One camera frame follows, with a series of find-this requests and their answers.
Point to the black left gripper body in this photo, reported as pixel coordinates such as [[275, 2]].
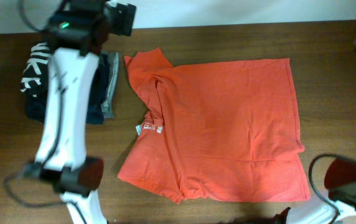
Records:
[[124, 20]]

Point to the red t-shirt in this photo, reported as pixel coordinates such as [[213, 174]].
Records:
[[229, 131]]

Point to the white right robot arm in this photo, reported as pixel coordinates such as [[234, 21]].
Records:
[[326, 87]]

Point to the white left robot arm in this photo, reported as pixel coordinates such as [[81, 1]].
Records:
[[62, 157]]

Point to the navy blue folded shirt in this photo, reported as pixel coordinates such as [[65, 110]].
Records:
[[35, 107]]

